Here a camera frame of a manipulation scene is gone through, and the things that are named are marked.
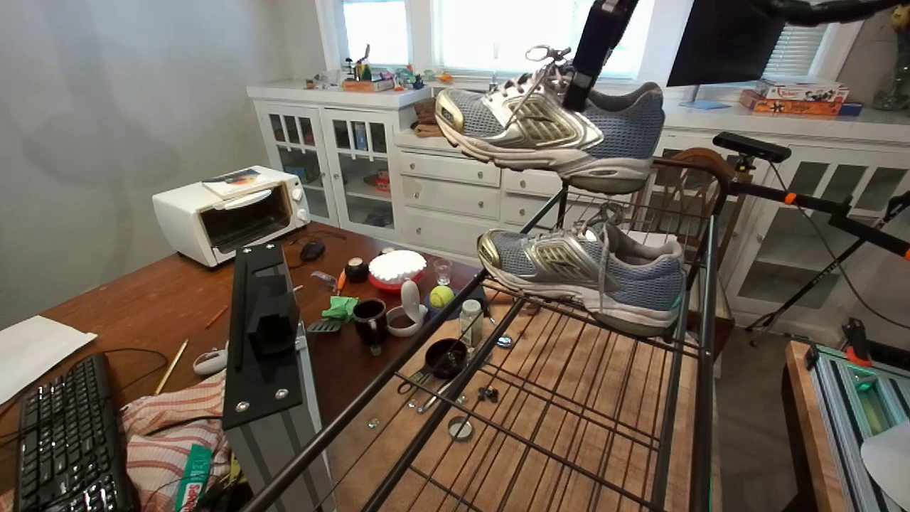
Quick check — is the orange board game box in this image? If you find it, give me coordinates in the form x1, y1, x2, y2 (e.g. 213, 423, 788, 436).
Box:
736, 82, 865, 123

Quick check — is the black metal shoe rack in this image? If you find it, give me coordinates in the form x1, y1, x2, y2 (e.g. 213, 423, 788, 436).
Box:
240, 146, 727, 512

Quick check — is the brown bag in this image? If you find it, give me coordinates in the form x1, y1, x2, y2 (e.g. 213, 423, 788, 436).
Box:
413, 94, 444, 130

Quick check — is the black computer keyboard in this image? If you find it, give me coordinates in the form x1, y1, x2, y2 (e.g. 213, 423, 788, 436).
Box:
11, 350, 139, 512

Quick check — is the green toy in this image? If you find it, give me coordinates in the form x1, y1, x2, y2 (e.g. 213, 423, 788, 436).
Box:
321, 294, 362, 325

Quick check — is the white ceramic cup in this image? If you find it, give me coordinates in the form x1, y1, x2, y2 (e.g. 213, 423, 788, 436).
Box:
383, 278, 430, 340

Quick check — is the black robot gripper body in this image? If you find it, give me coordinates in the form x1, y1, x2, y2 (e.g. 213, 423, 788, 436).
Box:
571, 0, 639, 82

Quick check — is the black orange clamp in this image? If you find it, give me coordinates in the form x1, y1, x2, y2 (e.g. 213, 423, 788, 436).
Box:
838, 316, 875, 366

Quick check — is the dark wooden chair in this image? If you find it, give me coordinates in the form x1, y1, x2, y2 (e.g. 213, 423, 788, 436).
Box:
642, 146, 736, 249

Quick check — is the beige woven tablecloth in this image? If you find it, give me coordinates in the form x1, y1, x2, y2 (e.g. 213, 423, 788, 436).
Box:
315, 281, 722, 512

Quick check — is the white remote control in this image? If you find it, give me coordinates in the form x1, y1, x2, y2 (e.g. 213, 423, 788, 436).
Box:
191, 340, 234, 377

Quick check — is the white paper pad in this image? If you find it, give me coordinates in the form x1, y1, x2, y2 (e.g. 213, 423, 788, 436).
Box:
0, 313, 99, 409

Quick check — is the black calculator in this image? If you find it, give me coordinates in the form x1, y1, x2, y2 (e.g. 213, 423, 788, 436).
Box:
305, 316, 348, 338

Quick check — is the white toaster oven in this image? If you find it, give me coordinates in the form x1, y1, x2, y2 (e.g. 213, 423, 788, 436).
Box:
151, 164, 312, 269

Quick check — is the grey silver running shoe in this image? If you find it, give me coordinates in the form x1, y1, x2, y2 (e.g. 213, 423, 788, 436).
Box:
432, 39, 669, 197
474, 217, 690, 336

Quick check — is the pink striped cloth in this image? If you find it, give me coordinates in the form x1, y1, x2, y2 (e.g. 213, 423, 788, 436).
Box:
119, 369, 240, 512

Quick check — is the black plate aluminium post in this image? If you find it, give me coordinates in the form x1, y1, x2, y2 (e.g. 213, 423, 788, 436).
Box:
220, 238, 335, 512

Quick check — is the black stereo camera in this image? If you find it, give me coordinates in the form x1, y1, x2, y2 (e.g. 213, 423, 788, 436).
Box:
712, 129, 793, 164

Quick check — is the black measuring cup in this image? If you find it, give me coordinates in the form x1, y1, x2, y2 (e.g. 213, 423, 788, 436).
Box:
420, 336, 470, 380

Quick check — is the green tube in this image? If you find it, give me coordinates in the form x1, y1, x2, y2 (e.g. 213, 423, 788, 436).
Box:
170, 440, 220, 512

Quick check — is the white bowl red rim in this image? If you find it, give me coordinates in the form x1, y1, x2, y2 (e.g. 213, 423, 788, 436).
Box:
368, 248, 432, 295

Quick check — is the white sideboard cabinet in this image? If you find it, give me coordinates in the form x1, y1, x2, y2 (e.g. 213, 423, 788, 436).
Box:
247, 82, 910, 329

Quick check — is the black mug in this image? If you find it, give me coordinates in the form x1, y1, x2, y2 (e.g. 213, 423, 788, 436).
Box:
351, 295, 392, 350

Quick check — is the thin wooden stick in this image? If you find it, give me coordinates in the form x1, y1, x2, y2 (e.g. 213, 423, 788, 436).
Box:
154, 338, 194, 399

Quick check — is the dark flower vase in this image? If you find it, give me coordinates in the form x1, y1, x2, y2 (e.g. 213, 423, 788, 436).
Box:
875, 0, 910, 113

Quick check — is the small glass jar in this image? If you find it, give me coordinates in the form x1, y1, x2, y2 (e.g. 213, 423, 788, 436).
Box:
459, 295, 487, 350

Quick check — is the dark wooden dining table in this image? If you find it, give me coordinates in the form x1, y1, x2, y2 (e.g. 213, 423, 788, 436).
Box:
0, 222, 493, 495

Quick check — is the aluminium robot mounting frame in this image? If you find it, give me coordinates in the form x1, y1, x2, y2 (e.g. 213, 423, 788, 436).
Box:
810, 340, 910, 512

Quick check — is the yellow tennis ball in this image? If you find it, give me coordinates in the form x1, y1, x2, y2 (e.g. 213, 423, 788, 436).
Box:
427, 281, 459, 313

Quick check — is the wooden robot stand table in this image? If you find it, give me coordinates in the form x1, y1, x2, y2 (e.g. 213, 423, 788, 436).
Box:
780, 338, 910, 512

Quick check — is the black flat monitor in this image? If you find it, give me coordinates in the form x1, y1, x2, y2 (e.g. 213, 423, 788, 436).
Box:
665, 0, 791, 90

